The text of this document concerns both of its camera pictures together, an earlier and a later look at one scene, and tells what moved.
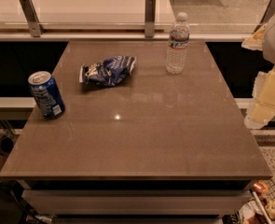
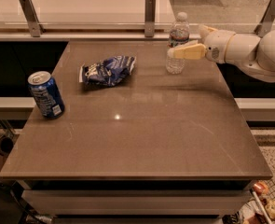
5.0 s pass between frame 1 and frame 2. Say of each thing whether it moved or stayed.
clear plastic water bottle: stayed
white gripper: moved
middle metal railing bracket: stayed
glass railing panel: stayed
